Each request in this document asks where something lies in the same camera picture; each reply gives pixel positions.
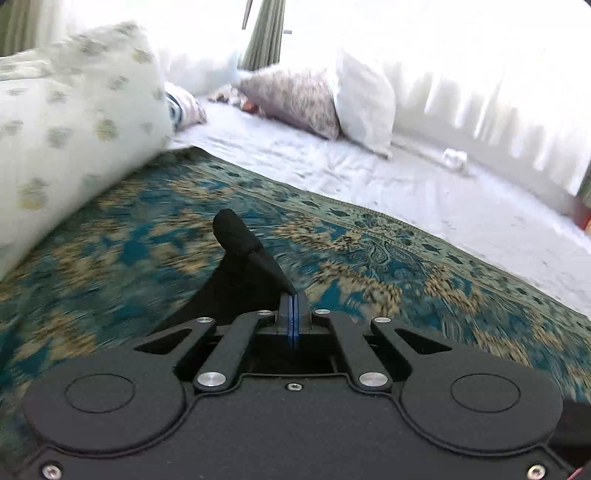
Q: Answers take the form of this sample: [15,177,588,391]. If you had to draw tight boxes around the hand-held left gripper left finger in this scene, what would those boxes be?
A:
[133,294,295,394]

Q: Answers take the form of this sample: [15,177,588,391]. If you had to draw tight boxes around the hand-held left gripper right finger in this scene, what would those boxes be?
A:
[294,294,456,393]

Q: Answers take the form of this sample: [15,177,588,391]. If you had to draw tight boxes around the black pants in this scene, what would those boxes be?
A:
[150,209,300,337]

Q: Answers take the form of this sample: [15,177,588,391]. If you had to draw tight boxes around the teal patterned blanket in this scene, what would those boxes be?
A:
[0,147,591,464]

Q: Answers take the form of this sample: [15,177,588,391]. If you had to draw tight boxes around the white bed sheet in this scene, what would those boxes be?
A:
[168,95,591,320]

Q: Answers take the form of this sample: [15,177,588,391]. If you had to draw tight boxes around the large floral pillow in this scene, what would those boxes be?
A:
[237,68,343,141]

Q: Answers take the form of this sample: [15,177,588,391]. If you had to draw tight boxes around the rolled white cloth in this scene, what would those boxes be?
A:
[442,148,471,176]

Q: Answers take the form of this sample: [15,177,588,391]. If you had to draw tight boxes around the plain white pillow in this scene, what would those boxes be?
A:
[334,48,398,160]

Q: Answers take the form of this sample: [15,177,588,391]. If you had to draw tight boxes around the small floral pillow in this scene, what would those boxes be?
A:
[207,86,260,112]

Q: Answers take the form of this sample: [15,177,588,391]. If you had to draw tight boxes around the striped cloth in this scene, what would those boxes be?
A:
[163,82,208,131]

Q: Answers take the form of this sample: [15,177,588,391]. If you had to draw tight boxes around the white dotted pillow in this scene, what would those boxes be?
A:
[0,21,175,281]

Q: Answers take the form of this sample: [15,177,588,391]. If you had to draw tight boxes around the green curtain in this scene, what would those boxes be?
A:
[0,0,43,57]
[240,0,290,73]

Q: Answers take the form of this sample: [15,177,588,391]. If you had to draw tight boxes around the white sheer curtain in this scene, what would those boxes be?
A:
[277,0,591,197]

